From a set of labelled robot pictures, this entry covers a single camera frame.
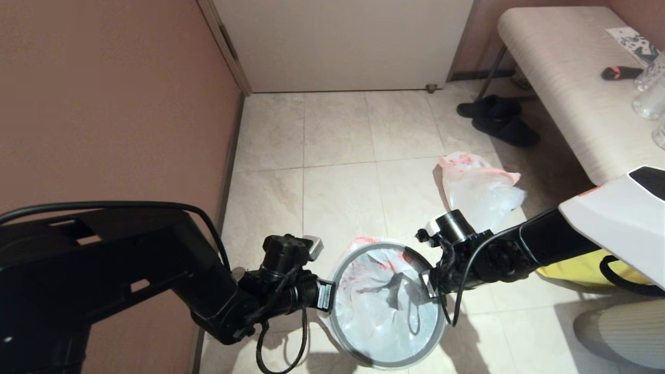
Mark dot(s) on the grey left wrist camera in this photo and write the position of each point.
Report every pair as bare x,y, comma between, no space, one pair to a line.
315,246

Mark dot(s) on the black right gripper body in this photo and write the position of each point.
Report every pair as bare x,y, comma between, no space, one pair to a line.
457,259

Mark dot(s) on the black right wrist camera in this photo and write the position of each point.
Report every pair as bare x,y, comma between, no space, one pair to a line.
422,236

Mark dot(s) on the black-and-white printed paper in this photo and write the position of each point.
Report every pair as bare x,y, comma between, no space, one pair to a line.
635,45

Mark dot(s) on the yellow fabric bag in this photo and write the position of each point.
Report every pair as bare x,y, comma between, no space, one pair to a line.
571,270

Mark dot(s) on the round metal floor drain cover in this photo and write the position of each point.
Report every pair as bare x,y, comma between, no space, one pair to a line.
239,272

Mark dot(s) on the beige ribbed round stool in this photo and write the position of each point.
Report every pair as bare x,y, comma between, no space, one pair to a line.
623,337

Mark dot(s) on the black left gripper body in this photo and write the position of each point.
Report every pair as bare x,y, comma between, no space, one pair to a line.
291,291

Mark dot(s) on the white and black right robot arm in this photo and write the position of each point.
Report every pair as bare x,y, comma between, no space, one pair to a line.
597,228

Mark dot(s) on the dark blue slipper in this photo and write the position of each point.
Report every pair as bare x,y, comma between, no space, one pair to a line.
506,132
493,107

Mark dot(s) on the beige wood-grain table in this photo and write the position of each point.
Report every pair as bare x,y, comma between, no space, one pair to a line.
571,78

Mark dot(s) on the light striped shoe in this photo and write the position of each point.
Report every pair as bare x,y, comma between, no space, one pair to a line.
520,80

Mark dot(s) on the white door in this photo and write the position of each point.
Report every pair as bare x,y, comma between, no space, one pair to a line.
337,41

